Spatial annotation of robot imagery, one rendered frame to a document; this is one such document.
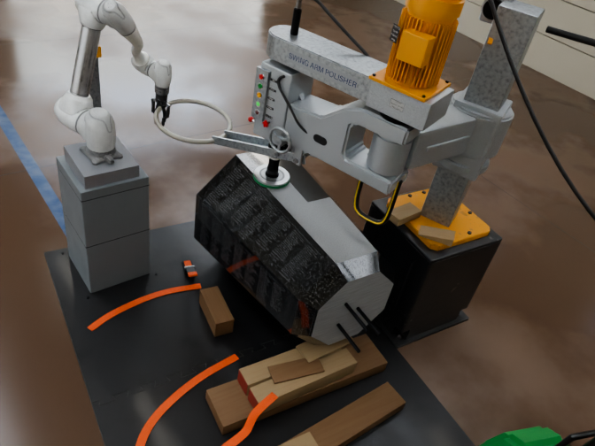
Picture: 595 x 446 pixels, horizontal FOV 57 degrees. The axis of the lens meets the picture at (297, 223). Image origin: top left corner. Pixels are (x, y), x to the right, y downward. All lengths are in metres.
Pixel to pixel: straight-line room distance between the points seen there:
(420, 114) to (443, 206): 1.02
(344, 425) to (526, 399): 1.23
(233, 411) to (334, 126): 1.57
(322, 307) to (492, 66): 1.48
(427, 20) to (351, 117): 0.58
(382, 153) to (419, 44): 0.57
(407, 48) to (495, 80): 0.77
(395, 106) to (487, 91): 0.68
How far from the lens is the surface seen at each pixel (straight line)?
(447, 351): 3.81
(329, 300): 2.81
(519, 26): 2.94
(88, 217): 3.33
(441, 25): 2.42
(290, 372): 3.12
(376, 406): 3.27
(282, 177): 3.25
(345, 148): 2.77
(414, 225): 3.35
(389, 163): 2.68
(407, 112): 2.50
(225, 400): 3.11
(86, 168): 3.25
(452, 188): 3.30
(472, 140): 3.07
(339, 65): 2.64
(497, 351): 3.98
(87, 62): 3.26
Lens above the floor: 2.70
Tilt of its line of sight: 38 degrees down
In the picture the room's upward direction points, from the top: 12 degrees clockwise
